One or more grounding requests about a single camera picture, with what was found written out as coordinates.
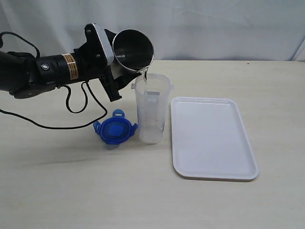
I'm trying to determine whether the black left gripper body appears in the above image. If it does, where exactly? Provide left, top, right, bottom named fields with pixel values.
left=57, top=43, right=110, bottom=85

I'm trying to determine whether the stainless steel cup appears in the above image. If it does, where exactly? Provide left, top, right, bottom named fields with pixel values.
left=111, top=29, right=154, bottom=78

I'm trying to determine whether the clear plastic container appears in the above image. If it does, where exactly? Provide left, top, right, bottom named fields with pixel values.
left=131, top=73, right=173, bottom=144

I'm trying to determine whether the blue container lid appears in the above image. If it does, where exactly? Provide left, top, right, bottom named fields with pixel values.
left=93, top=109, right=138, bottom=150

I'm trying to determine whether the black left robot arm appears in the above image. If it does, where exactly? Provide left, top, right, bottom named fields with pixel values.
left=0, top=23, right=121, bottom=102

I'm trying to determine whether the white backdrop cloth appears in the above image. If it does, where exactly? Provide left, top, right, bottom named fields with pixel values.
left=0, top=0, right=305, bottom=61

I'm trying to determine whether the white plastic tray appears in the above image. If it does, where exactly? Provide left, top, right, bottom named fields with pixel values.
left=170, top=96, right=259, bottom=182

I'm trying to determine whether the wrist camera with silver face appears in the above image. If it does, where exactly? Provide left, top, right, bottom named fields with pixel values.
left=85, top=23, right=114, bottom=67

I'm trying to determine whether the black cable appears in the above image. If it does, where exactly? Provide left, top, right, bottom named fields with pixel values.
left=0, top=31, right=108, bottom=130

